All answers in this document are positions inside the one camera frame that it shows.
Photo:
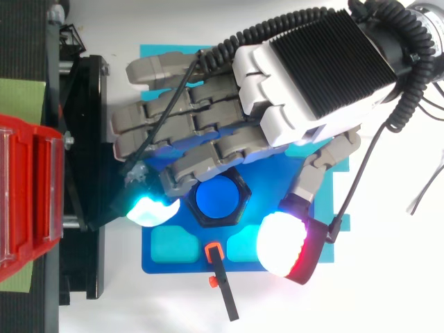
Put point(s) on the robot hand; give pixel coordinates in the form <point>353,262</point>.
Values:
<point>305,83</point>

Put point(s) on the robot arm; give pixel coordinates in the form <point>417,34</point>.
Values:
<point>383,36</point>

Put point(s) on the large black nut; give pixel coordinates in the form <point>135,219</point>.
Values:
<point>245,194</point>

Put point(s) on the blue bolt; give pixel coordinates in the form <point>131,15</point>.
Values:
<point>218,197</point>

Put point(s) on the blue plate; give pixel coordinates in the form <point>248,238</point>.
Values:
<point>270,180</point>

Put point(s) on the turquoise plate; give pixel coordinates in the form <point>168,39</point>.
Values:
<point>152,52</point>

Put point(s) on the black-and-orange clip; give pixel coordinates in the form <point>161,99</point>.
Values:
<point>225,288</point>

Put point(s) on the black stand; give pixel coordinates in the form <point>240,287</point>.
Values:
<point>86,138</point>

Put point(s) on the red bin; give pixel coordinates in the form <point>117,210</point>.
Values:
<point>24,194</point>

